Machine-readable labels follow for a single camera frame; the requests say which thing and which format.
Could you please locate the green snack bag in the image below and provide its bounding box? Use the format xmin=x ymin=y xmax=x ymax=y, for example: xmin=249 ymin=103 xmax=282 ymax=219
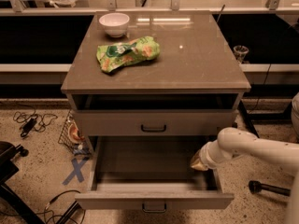
xmin=96 ymin=36 xmax=160 ymax=74

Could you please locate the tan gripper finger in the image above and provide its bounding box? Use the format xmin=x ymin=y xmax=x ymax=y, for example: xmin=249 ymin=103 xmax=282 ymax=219
xmin=190 ymin=151 xmax=208 ymax=171

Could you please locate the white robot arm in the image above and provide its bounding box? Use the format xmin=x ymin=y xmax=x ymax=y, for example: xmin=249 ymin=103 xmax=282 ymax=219
xmin=190 ymin=127 xmax=299 ymax=224

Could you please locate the grey drawer cabinet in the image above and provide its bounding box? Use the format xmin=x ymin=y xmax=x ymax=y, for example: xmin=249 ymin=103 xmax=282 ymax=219
xmin=62 ymin=11 xmax=250 ymax=147

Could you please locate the blue tape cross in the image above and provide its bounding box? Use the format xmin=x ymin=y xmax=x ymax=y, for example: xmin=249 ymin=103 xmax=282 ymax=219
xmin=63 ymin=157 xmax=89 ymax=186

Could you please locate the black power adapter with cable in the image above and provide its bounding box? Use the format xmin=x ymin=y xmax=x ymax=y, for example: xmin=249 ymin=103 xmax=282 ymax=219
xmin=12 ymin=104 xmax=59 ymax=138

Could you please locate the white ceramic bowl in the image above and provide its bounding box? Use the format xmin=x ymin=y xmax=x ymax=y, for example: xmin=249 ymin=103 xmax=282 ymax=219
xmin=99 ymin=13 xmax=130 ymax=37

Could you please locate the grey top drawer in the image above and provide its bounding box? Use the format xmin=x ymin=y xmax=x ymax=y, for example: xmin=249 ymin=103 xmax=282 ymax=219
xmin=73 ymin=94 xmax=236 ymax=136

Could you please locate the black metal table leg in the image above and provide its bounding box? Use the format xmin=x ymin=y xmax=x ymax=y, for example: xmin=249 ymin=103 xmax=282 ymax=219
xmin=238 ymin=101 xmax=259 ymax=136

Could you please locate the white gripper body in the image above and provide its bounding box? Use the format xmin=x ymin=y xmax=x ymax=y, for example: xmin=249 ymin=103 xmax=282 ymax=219
xmin=199 ymin=141 xmax=225 ymax=169

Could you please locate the grey drawer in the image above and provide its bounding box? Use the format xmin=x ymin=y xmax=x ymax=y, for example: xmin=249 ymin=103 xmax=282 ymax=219
xmin=76 ymin=136 xmax=234 ymax=213
xmin=73 ymin=94 xmax=236 ymax=136

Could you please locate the black office chair base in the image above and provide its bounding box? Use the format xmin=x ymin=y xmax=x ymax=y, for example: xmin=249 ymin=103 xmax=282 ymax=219
xmin=0 ymin=141 xmax=45 ymax=224

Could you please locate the glass cup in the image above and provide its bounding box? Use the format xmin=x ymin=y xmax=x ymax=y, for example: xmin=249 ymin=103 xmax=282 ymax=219
xmin=233 ymin=45 xmax=249 ymax=63

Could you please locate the black stand with cable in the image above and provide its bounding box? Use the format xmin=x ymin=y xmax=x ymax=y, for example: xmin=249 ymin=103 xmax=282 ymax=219
xmin=43 ymin=189 xmax=85 ymax=224

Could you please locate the wire basket on floor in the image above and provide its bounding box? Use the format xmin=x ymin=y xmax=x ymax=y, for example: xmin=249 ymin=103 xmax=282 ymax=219
xmin=58 ymin=112 xmax=91 ymax=157

